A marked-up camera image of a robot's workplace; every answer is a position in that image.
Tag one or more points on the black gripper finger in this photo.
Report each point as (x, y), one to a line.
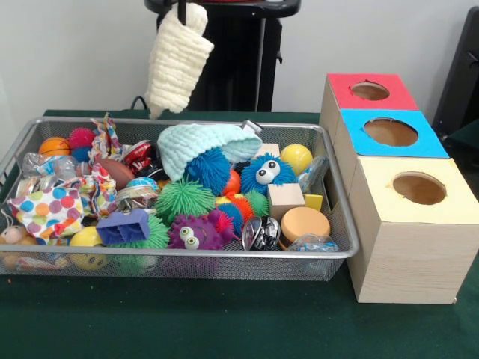
(182, 10)

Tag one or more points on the cream waffle cloth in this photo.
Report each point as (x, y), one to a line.
(178, 63)

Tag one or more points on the red black packet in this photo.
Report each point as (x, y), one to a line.
(138, 153)

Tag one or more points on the clear blue plastic packet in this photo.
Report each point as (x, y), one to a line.
(314, 173)

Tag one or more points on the clear mesh bin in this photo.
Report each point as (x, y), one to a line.
(333, 224)

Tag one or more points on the wooden box with three holes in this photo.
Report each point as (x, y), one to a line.
(408, 247)

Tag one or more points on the mint green knit cloth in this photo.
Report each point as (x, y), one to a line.
(194, 142)

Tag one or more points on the pink spiky ball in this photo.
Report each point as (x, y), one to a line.
(81, 137)

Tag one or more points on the brown toy football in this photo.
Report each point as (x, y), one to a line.
(116, 172)

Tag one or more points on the blue globe ball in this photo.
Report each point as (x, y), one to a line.
(142, 182)

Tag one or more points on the blue fuzzy ball with eyes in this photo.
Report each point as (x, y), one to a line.
(268, 173)

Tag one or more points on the small orange basketball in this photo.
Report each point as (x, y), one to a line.
(54, 146)

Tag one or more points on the small green spiky ball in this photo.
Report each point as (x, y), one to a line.
(183, 199)

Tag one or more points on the silver can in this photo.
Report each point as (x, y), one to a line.
(136, 198)

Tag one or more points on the wooden cube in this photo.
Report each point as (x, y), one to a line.
(286, 200)

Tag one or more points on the purple spiky ball with eyes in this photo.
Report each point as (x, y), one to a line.
(196, 232)

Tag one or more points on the purple plastic block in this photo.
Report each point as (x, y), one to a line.
(123, 226)

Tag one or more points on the large green spiky ball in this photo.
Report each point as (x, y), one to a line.
(159, 235)

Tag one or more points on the yellow block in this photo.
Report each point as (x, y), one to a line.
(313, 202)

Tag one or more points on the polka dot cloth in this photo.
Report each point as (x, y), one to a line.
(52, 209)

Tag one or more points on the round wooden disc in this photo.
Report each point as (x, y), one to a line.
(304, 224)

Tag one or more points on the yellow smiley ball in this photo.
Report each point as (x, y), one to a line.
(87, 247)

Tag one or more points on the clear crumpled plastic packet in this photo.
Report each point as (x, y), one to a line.
(313, 243)

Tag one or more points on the black chair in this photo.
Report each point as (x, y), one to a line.
(460, 82)

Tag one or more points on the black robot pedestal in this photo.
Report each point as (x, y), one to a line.
(239, 60)

